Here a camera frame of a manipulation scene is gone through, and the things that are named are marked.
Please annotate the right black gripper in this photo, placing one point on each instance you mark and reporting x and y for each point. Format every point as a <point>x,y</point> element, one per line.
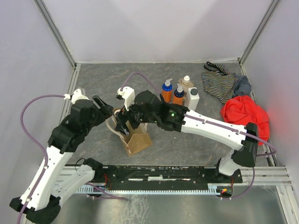
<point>124,120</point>

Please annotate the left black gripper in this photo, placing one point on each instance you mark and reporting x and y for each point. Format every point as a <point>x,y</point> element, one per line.
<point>98,110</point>

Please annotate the dark blue small bottle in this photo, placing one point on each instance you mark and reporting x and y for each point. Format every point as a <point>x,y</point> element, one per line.
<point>179,93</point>

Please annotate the canvas tote bag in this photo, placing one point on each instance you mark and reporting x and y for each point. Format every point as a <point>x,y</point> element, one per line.
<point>137,140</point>

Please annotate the clear bottle white cap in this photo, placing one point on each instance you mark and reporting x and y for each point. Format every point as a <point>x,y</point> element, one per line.
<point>186,83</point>

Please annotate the white bottle black cap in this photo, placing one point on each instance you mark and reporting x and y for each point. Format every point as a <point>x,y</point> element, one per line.
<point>192,98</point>

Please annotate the striped dark garment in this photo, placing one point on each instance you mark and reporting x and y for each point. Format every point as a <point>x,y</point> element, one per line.
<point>217,67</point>

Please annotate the striped shirt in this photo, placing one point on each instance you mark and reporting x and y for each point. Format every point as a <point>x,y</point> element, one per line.
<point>219,86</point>

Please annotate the blue-grey cloth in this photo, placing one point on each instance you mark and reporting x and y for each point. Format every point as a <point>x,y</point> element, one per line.
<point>242,87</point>

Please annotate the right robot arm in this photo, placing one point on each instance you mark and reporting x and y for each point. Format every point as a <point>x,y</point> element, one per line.
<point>242,139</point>

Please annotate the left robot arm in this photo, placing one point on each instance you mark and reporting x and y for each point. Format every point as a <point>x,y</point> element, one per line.
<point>43,199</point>

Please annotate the red cloth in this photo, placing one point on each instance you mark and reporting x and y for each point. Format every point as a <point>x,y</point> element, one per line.
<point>242,110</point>

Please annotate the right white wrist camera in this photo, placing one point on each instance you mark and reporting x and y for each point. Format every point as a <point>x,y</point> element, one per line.
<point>128,94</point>

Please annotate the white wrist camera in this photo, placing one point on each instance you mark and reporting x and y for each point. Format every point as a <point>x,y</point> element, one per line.
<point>77,94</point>
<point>128,94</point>

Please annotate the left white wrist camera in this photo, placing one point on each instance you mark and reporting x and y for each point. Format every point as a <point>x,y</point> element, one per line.
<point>77,94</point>

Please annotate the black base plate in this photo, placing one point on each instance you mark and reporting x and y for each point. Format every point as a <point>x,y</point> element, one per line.
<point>150,178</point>

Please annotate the blue cable duct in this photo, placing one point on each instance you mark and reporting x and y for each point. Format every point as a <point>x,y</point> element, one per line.
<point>212,190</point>

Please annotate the aluminium frame rail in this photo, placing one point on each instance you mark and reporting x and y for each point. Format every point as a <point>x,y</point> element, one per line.
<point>264,176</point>

